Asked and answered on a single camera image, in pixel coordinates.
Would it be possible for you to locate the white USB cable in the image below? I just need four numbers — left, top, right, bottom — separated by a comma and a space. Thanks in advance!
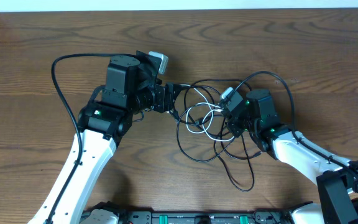
178, 83, 236, 142

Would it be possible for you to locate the thick black cable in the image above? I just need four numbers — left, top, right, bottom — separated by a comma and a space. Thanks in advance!
172, 78, 248, 163

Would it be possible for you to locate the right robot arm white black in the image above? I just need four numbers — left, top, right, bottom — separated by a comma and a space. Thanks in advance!
219, 88, 358, 223

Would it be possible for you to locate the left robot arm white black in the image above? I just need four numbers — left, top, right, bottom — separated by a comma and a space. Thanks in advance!
30, 51, 182, 223

